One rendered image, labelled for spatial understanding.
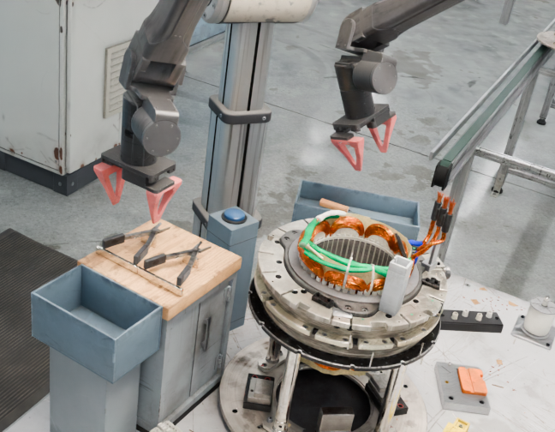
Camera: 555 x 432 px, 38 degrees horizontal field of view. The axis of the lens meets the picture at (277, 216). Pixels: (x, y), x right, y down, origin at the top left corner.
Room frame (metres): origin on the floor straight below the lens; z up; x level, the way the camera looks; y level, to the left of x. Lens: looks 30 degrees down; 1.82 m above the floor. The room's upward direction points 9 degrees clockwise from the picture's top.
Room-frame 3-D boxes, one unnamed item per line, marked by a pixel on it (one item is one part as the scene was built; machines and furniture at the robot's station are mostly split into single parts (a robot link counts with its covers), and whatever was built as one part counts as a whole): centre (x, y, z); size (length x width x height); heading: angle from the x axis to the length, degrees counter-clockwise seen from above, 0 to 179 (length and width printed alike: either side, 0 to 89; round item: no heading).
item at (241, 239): (1.34, 0.08, 0.91); 0.07 x 0.07 x 0.25; 47
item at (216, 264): (1.12, 0.18, 1.05); 0.20 x 0.19 x 0.02; 152
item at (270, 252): (1.14, -0.14, 1.09); 0.32 x 0.32 x 0.01
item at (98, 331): (0.98, 0.25, 0.92); 0.17 x 0.11 x 0.28; 62
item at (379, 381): (1.17, -0.25, 0.83); 0.05 x 0.04 x 0.02; 26
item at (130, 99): (1.11, 0.22, 1.32); 0.07 x 0.06 x 0.07; 30
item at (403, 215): (1.43, -0.16, 0.92); 0.25 x 0.11 x 0.28; 86
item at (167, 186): (1.11, 0.20, 1.19); 0.07 x 0.07 x 0.09; 64
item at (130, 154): (1.12, 0.23, 1.26); 0.10 x 0.07 x 0.07; 64
